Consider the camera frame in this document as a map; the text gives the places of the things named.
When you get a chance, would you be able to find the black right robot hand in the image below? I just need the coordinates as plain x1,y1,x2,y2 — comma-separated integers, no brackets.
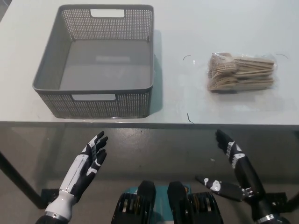
195,129,267,204

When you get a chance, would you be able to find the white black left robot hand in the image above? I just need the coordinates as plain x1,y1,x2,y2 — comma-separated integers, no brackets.
58,131,109,203

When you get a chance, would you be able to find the clear bag of wooden cutlery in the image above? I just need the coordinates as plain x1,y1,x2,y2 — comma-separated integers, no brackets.
205,52,278,93

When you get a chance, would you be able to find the black table foot plate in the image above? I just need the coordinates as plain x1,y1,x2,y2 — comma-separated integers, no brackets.
41,188,62,210
266,192,288,210

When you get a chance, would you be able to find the grey perforated plastic basket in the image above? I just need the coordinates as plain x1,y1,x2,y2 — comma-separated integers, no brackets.
32,4,155,119

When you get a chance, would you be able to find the black table leg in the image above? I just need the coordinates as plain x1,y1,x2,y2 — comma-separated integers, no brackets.
0,150,47,210

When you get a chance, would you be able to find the black left robot body block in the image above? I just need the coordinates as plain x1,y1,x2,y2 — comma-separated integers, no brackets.
112,180,157,224

